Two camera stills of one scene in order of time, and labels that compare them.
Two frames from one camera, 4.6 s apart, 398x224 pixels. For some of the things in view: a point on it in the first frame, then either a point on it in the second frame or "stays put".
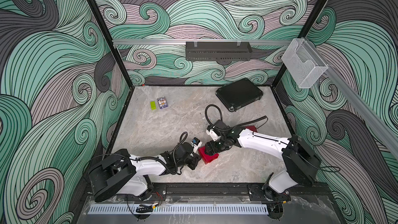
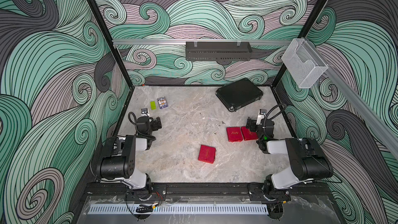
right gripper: [210, 144] to [253, 123]
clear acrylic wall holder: [303, 63] stays put
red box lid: [207, 158] stays put
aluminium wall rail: [161, 41] stays put
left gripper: [194, 161] to [153, 124]
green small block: [153, 105] stays put
